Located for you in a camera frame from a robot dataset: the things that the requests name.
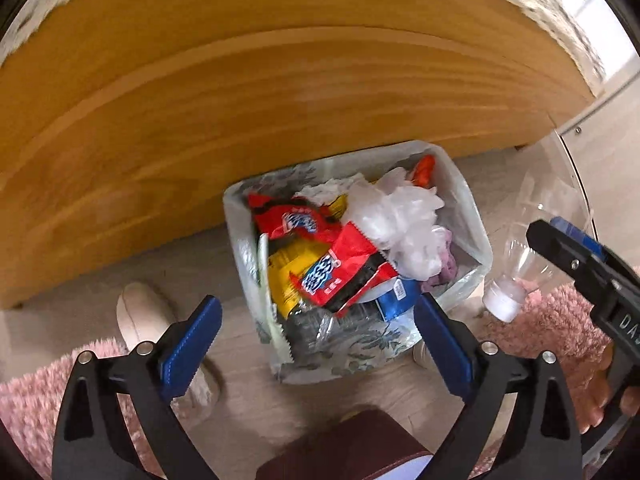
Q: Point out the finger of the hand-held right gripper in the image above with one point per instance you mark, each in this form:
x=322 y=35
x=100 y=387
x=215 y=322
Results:
x=580 y=236
x=560 y=247

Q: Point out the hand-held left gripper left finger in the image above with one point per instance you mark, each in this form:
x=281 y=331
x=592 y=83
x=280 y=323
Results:
x=192 y=355

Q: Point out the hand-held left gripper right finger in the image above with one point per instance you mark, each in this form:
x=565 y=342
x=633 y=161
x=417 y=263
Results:
x=445 y=352

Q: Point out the clear plastic bottle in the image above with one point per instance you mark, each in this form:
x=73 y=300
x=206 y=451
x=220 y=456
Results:
x=520 y=260

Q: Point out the purple cloth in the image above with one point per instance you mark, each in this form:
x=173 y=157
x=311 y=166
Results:
x=445 y=267

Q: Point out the floral lined trash bin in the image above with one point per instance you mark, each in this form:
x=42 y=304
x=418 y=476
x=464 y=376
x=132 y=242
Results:
x=360 y=355

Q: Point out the white plastic bag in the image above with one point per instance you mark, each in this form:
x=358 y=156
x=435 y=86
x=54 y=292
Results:
x=415 y=255
x=390 y=210

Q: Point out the yellow snack wrapper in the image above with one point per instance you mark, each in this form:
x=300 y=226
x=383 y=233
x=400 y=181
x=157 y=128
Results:
x=282 y=285

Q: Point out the person's right hand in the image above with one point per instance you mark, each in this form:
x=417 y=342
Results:
x=597 y=395

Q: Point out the person's right leg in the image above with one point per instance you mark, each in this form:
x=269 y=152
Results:
x=545 y=325

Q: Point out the person's leg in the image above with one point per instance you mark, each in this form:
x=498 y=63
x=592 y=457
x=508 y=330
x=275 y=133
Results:
x=30 y=410
x=545 y=325

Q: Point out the wood-look door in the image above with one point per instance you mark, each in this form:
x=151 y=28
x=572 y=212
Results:
x=615 y=125

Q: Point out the dark red box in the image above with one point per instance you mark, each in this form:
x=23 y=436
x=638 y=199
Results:
x=345 y=445

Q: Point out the person's left leg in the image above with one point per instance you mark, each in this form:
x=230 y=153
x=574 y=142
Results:
x=30 y=410

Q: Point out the brown checkered blanket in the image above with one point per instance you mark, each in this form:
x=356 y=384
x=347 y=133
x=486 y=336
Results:
x=560 y=0

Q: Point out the wooden bed frame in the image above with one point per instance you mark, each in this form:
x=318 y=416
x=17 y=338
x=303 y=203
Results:
x=250 y=85

